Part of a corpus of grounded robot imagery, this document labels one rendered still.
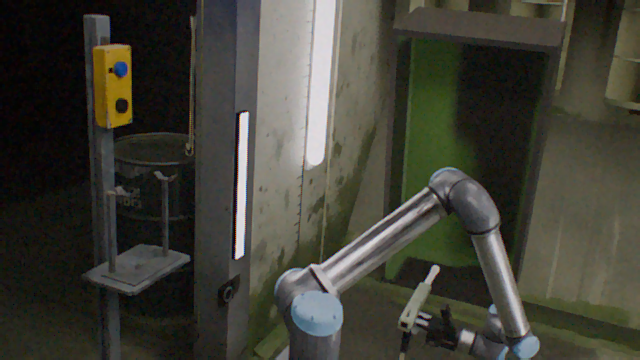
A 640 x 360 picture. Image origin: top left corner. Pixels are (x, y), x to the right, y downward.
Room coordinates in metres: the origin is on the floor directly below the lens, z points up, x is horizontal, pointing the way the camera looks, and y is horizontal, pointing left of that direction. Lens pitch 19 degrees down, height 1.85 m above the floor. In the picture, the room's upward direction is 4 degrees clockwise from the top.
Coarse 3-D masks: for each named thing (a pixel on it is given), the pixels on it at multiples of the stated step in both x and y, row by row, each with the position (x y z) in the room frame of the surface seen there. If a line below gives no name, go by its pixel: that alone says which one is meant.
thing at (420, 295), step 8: (432, 272) 2.43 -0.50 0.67; (432, 280) 2.38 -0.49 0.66; (424, 288) 2.28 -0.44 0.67; (416, 296) 2.21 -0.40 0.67; (424, 296) 2.22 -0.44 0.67; (408, 304) 2.15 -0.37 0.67; (416, 304) 2.15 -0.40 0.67; (408, 312) 2.06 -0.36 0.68; (416, 312) 2.10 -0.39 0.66; (400, 320) 2.04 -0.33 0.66; (408, 320) 2.04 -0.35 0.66; (400, 328) 2.04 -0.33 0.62; (408, 328) 2.03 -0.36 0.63; (408, 336) 2.14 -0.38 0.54; (408, 344) 2.15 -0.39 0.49
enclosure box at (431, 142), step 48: (432, 48) 2.82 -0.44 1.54; (480, 48) 2.74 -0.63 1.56; (528, 48) 2.32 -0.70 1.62; (432, 96) 2.85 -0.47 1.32; (480, 96) 2.77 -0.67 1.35; (528, 96) 2.69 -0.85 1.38; (432, 144) 2.89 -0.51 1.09; (480, 144) 2.80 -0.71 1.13; (528, 144) 2.72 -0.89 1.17; (384, 192) 2.63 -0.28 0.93; (528, 192) 2.39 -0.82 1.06; (432, 240) 2.97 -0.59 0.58; (432, 288) 2.67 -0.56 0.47; (480, 288) 2.67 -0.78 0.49
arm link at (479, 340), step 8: (480, 336) 2.05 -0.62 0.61; (472, 344) 2.03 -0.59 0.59; (480, 344) 2.03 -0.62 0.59; (488, 344) 2.02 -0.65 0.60; (496, 344) 2.01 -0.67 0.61; (504, 344) 2.02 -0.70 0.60; (472, 352) 2.03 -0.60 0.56; (480, 352) 2.02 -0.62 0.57; (488, 352) 2.01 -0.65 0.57; (496, 352) 2.00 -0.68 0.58; (504, 352) 2.00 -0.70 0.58
